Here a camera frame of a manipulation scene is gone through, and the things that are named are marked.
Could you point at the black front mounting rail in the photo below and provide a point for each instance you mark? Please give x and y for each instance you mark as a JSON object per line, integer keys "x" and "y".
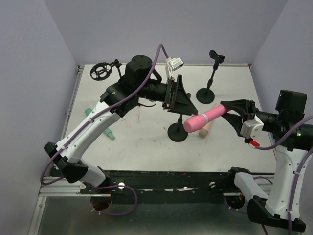
{"x": 165, "y": 187}

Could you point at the beige toy microphone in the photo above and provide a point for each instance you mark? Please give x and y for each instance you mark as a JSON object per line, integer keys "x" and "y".
{"x": 205, "y": 130}

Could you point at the aluminium side frame rail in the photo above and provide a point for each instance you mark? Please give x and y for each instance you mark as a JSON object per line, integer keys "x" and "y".
{"x": 49, "y": 166}

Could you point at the pink toy microphone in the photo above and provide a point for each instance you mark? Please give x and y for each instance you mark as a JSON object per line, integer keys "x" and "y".
{"x": 197, "y": 122}

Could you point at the black rear round-base stand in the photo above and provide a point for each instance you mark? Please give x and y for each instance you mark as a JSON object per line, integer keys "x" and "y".
{"x": 206, "y": 95}

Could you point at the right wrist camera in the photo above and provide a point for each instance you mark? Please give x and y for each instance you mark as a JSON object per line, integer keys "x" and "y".
{"x": 251, "y": 130}

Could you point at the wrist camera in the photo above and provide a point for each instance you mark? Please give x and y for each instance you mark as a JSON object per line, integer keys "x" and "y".
{"x": 251, "y": 130}
{"x": 173, "y": 64}

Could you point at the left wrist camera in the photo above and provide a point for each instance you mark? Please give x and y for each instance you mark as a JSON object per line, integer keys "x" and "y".
{"x": 173, "y": 64}

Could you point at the mint green toy microphone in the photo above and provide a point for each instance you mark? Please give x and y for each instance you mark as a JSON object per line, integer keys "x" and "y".
{"x": 106, "y": 132}

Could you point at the black tripod shock-mount stand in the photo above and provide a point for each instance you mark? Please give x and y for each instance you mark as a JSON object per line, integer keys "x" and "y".
{"x": 101, "y": 71}

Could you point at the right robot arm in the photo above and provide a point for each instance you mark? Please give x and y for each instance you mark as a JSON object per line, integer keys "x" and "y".
{"x": 289, "y": 135}

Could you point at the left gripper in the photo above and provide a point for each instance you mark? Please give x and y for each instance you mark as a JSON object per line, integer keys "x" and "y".
{"x": 169, "y": 93}

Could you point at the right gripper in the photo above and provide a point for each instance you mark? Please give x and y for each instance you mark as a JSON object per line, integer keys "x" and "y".
{"x": 251, "y": 111}

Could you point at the black round-base mic stand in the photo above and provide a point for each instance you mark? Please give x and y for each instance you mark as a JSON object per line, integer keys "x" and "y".
{"x": 176, "y": 131}

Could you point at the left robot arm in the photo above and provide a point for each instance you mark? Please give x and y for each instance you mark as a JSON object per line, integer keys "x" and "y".
{"x": 140, "y": 80}

